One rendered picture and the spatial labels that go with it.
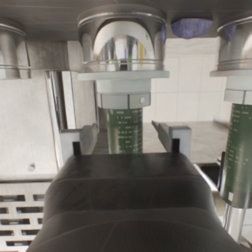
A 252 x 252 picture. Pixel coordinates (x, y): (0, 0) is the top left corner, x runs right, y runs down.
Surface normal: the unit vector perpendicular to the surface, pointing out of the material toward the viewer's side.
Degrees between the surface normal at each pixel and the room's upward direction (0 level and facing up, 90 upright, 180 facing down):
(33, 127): 90
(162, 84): 90
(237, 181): 90
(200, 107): 90
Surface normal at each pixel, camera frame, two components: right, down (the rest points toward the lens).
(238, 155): -0.76, 0.18
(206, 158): -0.03, -0.97
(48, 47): 0.02, 0.25
